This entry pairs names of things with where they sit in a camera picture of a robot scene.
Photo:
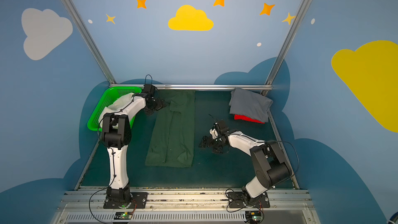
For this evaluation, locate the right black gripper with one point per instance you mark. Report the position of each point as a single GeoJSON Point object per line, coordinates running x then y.
{"type": "Point", "coordinates": [210, 142]}

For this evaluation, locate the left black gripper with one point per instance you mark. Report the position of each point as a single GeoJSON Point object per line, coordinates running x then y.
{"type": "Point", "coordinates": [156, 103]}

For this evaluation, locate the dark green t-shirt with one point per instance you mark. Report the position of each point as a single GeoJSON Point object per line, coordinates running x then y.
{"type": "Point", "coordinates": [173, 136]}

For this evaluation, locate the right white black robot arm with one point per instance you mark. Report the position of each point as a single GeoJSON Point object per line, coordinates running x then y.
{"type": "Point", "coordinates": [270, 163]}

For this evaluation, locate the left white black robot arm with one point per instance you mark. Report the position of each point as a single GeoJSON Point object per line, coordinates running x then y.
{"type": "Point", "coordinates": [116, 135]}

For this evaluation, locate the folded red t-shirt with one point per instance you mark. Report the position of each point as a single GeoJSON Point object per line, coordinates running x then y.
{"type": "Point", "coordinates": [245, 118]}

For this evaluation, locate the cream white t-shirt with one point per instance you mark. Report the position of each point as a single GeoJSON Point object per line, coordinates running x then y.
{"type": "Point", "coordinates": [118, 104]}

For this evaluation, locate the green plastic basket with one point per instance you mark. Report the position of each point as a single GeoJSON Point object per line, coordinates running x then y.
{"type": "Point", "coordinates": [107, 99]}

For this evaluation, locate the folded grey t-shirt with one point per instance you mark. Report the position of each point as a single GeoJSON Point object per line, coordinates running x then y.
{"type": "Point", "coordinates": [250, 104]}

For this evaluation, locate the right small circuit board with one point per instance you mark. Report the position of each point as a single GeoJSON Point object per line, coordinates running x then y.
{"type": "Point", "coordinates": [253, 217]}

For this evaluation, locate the small circuit board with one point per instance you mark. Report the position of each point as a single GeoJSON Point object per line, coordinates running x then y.
{"type": "Point", "coordinates": [123, 215]}
{"type": "Point", "coordinates": [253, 217]}

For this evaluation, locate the left small circuit board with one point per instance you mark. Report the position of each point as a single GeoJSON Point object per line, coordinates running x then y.
{"type": "Point", "coordinates": [123, 215]}

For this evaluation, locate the horizontal aluminium back rail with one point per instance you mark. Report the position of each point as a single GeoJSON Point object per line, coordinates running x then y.
{"type": "Point", "coordinates": [213, 87]}

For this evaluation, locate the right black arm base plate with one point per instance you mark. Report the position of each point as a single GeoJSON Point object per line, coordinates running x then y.
{"type": "Point", "coordinates": [243, 200]}

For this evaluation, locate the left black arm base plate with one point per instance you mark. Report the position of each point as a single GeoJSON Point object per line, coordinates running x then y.
{"type": "Point", "coordinates": [137, 200]}

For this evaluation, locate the aluminium front mounting rail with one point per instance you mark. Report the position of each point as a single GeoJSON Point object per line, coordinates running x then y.
{"type": "Point", "coordinates": [186, 206]}

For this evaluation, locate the left diagonal aluminium post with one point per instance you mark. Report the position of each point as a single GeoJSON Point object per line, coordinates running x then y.
{"type": "Point", "coordinates": [83, 30]}

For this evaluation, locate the diagonal aluminium post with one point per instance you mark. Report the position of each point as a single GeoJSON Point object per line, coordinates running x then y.
{"type": "Point", "coordinates": [83, 30]}
{"type": "Point", "coordinates": [294, 27]}

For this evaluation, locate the right diagonal aluminium post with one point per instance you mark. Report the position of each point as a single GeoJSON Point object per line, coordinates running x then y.
{"type": "Point", "coordinates": [294, 27]}

